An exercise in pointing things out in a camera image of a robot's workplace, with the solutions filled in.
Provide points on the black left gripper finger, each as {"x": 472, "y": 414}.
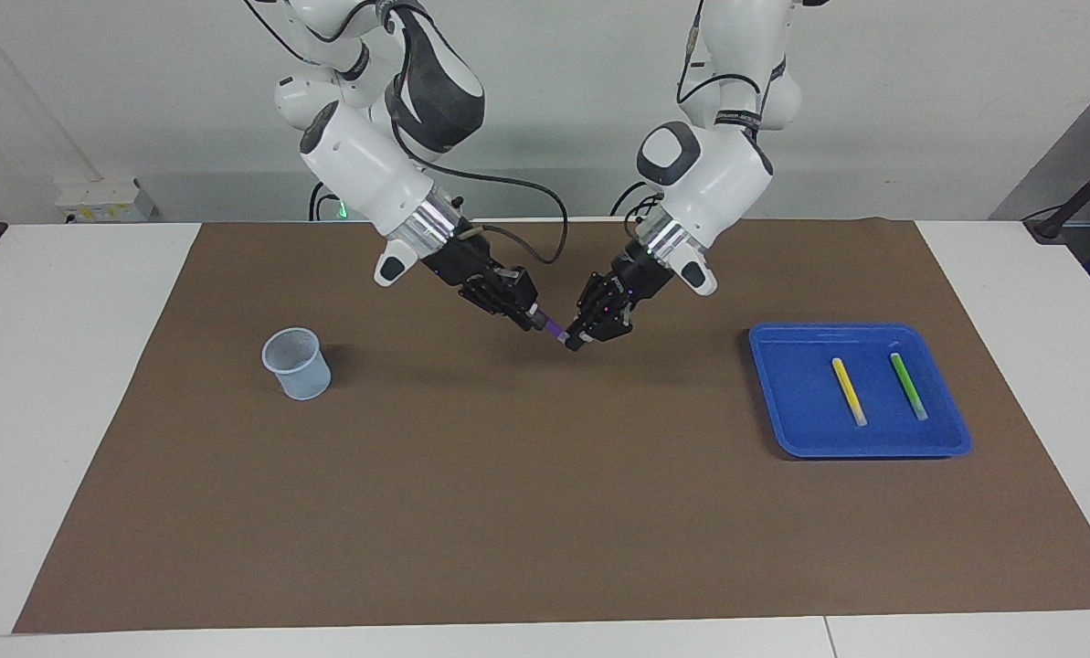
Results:
{"x": 616, "y": 322}
{"x": 592, "y": 306}

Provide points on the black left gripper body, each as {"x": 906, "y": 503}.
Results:
{"x": 643, "y": 272}

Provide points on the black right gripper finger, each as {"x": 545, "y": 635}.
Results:
{"x": 517, "y": 288}
{"x": 494, "y": 303}

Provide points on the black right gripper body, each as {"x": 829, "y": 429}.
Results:
{"x": 462, "y": 260}

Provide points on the purple marker pen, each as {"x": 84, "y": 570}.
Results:
{"x": 554, "y": 328}

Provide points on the yellow marker pen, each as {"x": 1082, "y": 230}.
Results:
{"x": 848, "y": 391}

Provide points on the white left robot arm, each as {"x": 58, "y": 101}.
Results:
{"x": 718, "y": 183}

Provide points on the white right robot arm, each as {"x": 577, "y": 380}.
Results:
{"x": 362, "y": 164}

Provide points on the brown table mat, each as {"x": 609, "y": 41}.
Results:
{"x": 544, "y": 503}

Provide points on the pale blue plastic cup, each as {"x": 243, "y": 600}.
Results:
{"x": 300, "y": 375}

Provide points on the blue plastic tray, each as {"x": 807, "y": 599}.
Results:
{"x": 800, "y": 402}

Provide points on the green marker pen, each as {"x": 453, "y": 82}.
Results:
{"x": 908, "y": 386}

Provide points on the black stand pole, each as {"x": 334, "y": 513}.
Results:
{"x": 1079, "y": 196}

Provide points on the white wall socket box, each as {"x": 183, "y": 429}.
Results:
{"x": 106, "y": 199}

